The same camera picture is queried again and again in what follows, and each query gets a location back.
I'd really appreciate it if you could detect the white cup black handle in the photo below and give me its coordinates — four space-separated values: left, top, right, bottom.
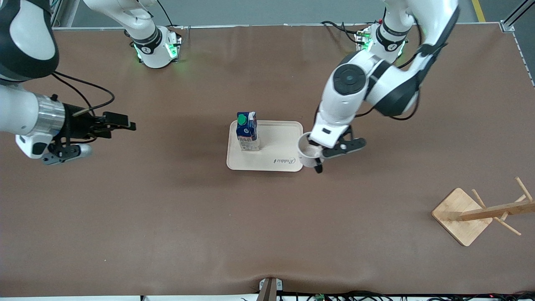
297 132 324 169

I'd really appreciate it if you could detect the blue white milk carton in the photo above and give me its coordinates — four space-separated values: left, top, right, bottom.
236 111 260 151

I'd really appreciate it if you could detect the wooden cup rack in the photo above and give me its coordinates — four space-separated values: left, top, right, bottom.
431 176 535 247

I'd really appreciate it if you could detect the cream plastic tray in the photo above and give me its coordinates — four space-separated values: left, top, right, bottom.
226 120 304 172

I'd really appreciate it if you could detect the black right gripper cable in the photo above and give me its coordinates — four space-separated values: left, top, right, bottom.
52 71 116 117

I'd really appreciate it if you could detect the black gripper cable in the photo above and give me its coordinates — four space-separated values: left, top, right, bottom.
52 71 116 117
355 17 423 122

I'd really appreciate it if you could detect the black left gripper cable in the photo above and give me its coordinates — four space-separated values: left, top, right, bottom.
355 17 423 122

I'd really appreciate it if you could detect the black arm base cable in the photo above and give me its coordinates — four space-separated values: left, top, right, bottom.
155 0 185 31
320 20 361 43

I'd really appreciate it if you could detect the aluminium frame profile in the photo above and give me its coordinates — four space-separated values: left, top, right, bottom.
49 0 67 28
499 0 535 32

